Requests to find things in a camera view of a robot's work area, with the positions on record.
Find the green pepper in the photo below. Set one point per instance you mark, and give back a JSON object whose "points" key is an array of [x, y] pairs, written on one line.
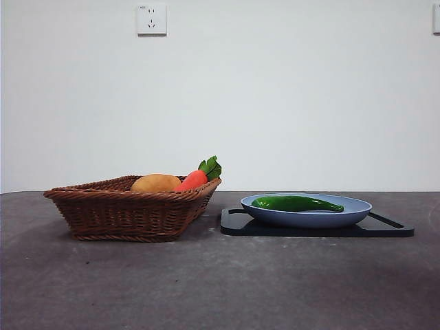
{"points": [[292, 203]]}

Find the blue round plate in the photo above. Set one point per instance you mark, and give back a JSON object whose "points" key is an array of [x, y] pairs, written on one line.
{"points": [[309, 220]]}

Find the orange toy carrot green leaves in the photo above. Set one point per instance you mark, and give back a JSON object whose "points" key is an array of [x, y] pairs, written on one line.
{"points": [[194, 180]]}

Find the yellow-brown potato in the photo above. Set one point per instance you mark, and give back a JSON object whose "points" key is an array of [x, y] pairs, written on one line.
{"points": [[154, 183]]}

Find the brown wicker basket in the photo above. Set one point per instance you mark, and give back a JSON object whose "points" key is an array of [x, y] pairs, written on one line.
{"points": [[120, 213]]}

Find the black rectangular tray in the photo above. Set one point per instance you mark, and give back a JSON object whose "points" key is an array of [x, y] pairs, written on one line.
{"points": [[309, 232]]}

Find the white wall socket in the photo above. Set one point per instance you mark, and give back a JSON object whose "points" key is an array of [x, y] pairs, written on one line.
{"points": [[152, 19]]}

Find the white wall plate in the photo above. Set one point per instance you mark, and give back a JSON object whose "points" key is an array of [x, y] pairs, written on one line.
{"points": [[436, 19]]}

